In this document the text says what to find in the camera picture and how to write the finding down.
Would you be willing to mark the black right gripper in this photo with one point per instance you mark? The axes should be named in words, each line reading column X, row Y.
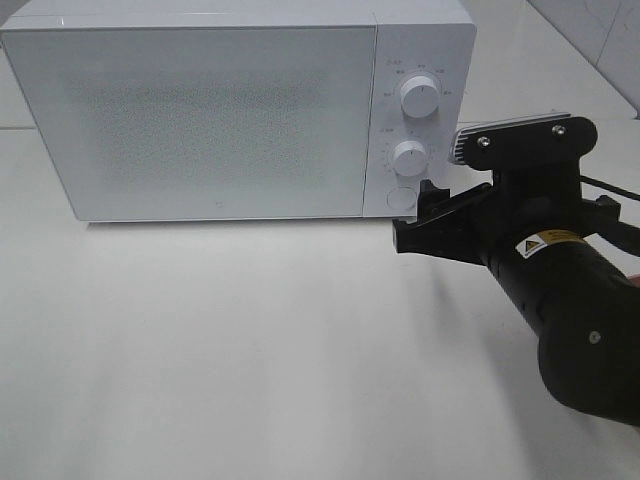
column 529, row 231

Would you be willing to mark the round white door button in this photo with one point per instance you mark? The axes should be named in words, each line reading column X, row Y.
column 401, row 199

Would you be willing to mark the white microwave door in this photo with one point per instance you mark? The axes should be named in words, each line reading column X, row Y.
column 201, row 124

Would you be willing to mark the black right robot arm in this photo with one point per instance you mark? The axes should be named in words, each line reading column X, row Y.
column 595, row 372

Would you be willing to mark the lower white timer knob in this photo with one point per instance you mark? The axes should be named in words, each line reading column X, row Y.
column 409, row 158

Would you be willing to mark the upper white power knob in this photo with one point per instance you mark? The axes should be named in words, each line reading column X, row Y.
column 420, row 96

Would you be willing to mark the white microwave oven body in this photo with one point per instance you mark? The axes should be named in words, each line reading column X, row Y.
column 411, row 37

